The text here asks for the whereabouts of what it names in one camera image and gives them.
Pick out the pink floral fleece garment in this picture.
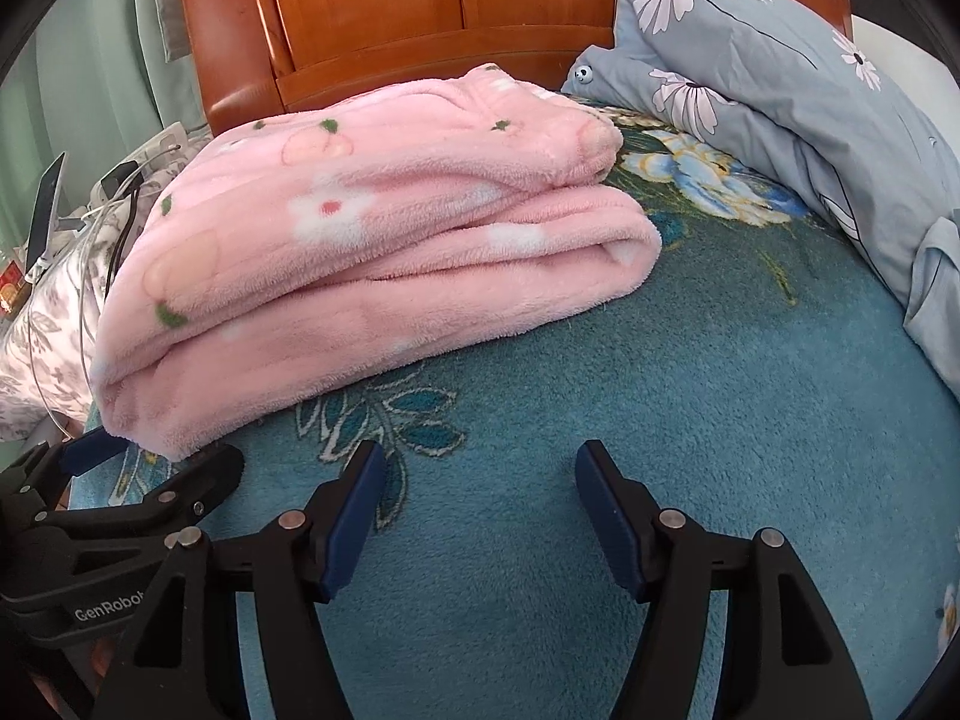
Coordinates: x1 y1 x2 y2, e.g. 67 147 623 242
90 62 662 461

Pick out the teal floral plush blanket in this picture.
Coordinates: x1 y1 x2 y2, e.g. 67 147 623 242
64 94 960 720

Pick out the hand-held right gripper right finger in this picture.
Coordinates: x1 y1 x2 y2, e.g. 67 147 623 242
574 439 875 720

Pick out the grey floral pillow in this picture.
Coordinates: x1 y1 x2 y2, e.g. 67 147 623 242
0 124 215 443

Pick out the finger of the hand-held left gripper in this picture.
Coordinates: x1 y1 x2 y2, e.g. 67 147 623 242
34 445 246 537
0 431 133 518

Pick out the black cable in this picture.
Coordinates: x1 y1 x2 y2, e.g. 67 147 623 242
105 165 149 293

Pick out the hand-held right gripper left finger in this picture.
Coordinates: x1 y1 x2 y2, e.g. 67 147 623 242
90 441 389 720

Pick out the wooden bed frame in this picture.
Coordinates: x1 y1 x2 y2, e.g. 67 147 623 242
176 0 854 137

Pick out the green curtain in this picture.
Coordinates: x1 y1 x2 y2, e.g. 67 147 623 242
0 0 203 256

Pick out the light blue floral quilt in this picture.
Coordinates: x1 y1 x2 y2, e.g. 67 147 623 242
566 0 960 398

